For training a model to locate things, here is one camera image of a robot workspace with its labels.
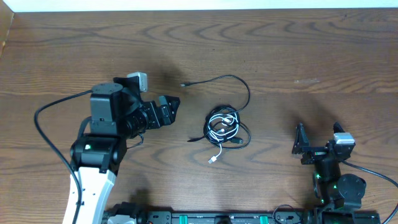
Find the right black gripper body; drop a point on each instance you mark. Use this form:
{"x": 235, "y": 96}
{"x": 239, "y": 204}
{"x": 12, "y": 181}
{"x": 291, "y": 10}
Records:
{"x": 314, "y": 157}

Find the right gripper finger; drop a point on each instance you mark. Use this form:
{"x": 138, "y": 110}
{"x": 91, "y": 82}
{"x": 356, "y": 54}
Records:
{"x": 337, "y": 128}
{"x": 301, "y": 143}

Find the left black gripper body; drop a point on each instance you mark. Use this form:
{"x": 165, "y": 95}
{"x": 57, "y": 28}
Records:
{"x": 153, "y": 121}

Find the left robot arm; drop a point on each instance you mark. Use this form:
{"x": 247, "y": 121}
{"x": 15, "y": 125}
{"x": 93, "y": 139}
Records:
{"x": 117, "y": 114}

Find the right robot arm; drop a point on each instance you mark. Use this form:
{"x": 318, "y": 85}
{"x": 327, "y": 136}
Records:
{"x": 340, "y": 194}

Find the cardboard panel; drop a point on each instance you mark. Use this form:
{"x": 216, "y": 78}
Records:
{"x": 6, "y": 19}

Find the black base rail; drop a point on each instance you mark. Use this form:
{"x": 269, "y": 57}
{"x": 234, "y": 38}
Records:
{"x": 124, "y": 213}

